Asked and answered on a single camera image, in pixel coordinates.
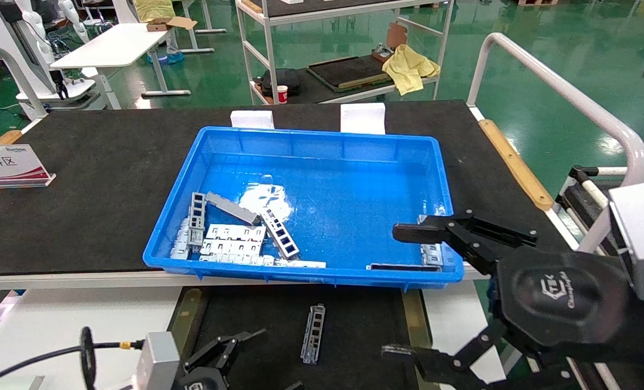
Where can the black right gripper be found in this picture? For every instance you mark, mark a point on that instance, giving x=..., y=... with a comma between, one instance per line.
x=560, y=303

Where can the silver part with square holes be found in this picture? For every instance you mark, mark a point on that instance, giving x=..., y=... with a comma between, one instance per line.
x=281, y=235

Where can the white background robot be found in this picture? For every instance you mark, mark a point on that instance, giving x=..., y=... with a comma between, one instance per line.
x=29, y=32

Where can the large white foam block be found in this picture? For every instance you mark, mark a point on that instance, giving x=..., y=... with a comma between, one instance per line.
x=363, y=118

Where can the red white sign placard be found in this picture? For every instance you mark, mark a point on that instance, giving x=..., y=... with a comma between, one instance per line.
x=7, y=165

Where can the red paper cup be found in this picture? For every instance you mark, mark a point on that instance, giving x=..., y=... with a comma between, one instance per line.
x=282, y=95

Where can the flat open cardboard box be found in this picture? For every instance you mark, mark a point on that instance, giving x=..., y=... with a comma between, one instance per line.
x=167, y=23

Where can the small open cardboard box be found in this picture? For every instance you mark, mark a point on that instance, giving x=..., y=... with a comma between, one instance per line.
x=392, y=40

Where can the black flat board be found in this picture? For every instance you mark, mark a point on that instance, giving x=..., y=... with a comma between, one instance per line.
x=349, y=71

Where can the black conveyor belt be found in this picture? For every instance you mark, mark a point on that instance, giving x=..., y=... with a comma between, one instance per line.
x=262, y=314

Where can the white tubular guard rail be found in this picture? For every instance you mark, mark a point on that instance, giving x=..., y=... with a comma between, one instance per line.
x=571, y=95

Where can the yellow cloth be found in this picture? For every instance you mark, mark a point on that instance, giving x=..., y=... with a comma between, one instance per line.
x=408, y=67

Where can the clear plastic bag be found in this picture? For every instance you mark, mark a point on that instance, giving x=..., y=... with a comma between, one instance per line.
x=265, y=197

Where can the short wooden edge strip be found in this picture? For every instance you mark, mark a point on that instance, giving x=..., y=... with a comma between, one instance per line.
x=7, y=137

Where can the plain gray metal bar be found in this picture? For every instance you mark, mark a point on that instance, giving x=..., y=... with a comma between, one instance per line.
x=232, y=208

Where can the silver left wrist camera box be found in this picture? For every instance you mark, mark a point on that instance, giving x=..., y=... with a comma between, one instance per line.
x=157, y=357

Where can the person with blue shoe covers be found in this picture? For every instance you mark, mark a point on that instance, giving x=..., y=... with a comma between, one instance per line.
x=154, y=8

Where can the white desk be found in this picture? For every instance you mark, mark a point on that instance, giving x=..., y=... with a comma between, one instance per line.
x=116, y=46

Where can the slotted silver metal part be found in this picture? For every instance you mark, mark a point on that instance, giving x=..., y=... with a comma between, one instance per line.
x=313, y=333

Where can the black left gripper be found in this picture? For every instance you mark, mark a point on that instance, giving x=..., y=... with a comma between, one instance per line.
x=202, y=379

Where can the black bag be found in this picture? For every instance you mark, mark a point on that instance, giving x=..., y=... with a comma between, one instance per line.
x=281, y=80

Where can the long wooden edge strip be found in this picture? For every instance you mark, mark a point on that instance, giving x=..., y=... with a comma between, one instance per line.
x=516, y=165

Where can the small white foam block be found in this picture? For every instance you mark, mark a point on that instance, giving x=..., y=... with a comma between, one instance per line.
x=252, y=119

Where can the silver bracket part stack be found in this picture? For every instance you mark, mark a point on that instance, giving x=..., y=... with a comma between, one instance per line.
x=433, y=254

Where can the gray ladder-shaped metal part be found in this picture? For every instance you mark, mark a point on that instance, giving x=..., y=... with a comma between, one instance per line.
x=197, y=216

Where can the gray tubular guard rail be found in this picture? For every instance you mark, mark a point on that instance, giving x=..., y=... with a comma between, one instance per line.
x=23, y=81

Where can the white metal shelf rack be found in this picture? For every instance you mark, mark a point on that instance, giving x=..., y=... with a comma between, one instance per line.
x=271, y=59

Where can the blue plastic tray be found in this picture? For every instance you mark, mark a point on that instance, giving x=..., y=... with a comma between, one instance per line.
x=354, y=162

